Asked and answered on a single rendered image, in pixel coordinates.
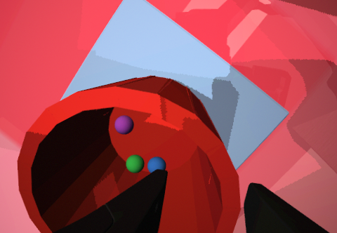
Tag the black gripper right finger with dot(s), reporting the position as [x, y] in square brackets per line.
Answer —
[267, 213]

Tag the blue marble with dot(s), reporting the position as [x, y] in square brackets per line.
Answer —
[156, 163]

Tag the purple marble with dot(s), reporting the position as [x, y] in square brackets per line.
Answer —
[124, 124]

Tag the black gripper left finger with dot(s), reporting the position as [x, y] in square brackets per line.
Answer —
[136, 210]

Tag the green ball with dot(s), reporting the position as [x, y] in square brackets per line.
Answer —
[135, 164]

